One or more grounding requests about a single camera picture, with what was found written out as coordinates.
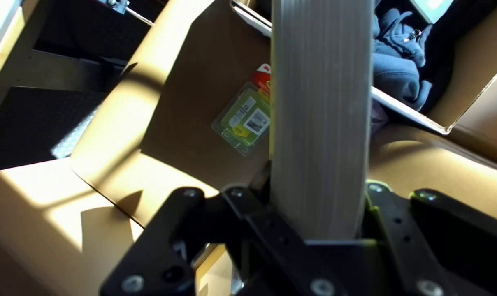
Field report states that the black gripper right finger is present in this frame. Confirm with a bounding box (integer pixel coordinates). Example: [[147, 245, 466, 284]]
[[362, 182, 497, 296]]

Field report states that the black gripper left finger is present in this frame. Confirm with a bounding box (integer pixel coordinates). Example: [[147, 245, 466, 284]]
[[99, 184, 318, 296]]

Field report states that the yellow book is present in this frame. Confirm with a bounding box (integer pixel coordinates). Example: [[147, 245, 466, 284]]
[[270, 0, 375, 243]]

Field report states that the blue clothing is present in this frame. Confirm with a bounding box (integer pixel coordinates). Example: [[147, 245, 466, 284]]
[[369, 5, 443, 113]]

